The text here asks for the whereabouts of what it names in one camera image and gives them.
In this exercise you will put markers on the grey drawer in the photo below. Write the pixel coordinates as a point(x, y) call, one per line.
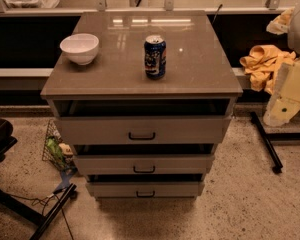
point(143, 130)
point(146, 186)
point(145, 159)

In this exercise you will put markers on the grey top drawer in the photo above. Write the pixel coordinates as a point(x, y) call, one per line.
point(143, 130)

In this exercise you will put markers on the blue tape strip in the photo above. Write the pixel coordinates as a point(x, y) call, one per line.
point(66, 175)

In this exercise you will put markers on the white ceramic bowl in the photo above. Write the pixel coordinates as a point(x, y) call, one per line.
point(80, 48)

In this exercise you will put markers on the green item in basket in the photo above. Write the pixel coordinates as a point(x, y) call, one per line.
point(55, 150)

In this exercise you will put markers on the grey drawer cabinet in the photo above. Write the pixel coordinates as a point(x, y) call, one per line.
point(198, 81)

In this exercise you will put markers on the blue soda can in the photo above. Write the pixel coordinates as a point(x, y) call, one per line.
point(155, 56)

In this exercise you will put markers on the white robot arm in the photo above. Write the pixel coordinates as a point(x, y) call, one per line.
point(294, 31)

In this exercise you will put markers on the black stand leg right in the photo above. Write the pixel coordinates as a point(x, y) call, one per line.
point(269, 138)

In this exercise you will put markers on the black stand frame left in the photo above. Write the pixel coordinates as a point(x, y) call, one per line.
point(41, 221)

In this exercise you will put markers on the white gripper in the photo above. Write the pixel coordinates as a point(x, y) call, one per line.
point(284, 101)

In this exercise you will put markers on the wire mesh basket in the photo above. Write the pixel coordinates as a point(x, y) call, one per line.
point(67, 152)

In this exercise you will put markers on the yellow crumpled cloth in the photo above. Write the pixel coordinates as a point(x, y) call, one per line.
point(263, 64)

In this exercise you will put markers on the grey middle drawer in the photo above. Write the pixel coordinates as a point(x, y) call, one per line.
point(145, 159)

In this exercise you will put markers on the black chair seat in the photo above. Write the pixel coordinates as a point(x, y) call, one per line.
point(6, 139)

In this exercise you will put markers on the grey bottom drawer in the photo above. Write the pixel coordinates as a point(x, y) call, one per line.
point(146, 186)

